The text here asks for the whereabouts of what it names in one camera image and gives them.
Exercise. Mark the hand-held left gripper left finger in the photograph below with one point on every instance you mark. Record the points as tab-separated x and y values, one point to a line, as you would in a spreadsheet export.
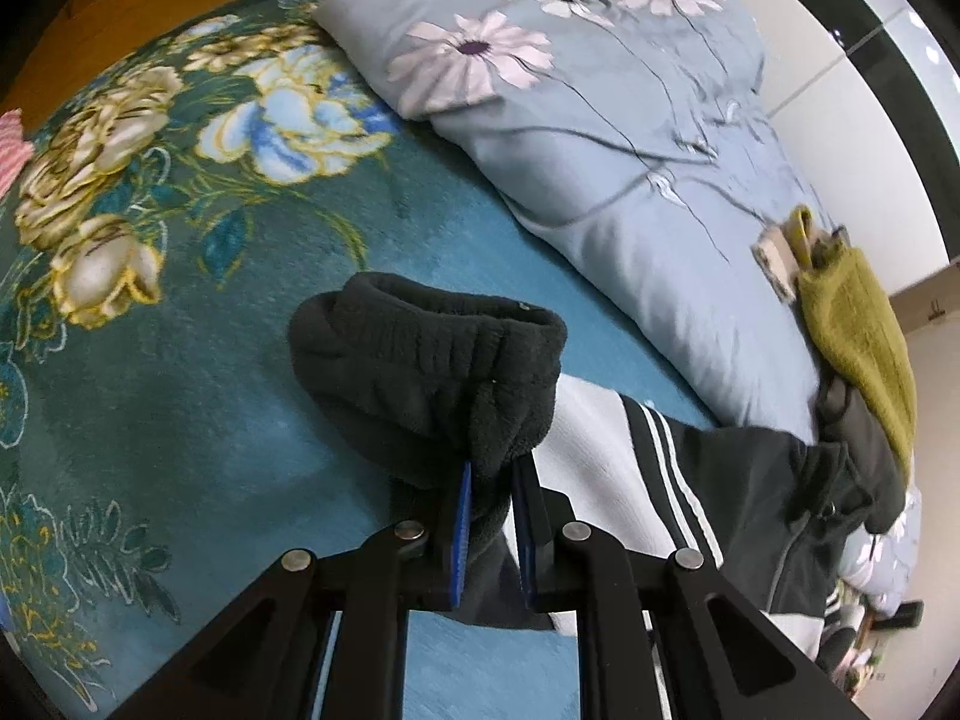
459	540

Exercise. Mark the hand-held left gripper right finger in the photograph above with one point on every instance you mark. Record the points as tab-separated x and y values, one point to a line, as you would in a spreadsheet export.
527	540

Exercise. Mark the black fleece pants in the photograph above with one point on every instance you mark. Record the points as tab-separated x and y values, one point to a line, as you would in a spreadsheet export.
427	382

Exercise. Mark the black white striped jacket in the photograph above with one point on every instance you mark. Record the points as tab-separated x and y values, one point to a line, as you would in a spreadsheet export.
697	495

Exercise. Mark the teal floral blanket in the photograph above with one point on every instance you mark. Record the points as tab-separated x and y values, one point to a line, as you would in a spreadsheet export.
187	315

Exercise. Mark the small beige box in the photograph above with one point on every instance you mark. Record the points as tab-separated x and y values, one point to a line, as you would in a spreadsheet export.
778	259

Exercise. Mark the light blue floral quilt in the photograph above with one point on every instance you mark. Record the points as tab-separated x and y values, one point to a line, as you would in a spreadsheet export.
600	165

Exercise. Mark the olive green towel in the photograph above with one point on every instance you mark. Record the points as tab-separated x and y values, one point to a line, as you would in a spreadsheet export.
862	322

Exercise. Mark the pink striped cloth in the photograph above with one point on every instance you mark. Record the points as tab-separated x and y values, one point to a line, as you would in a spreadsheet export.
11	146

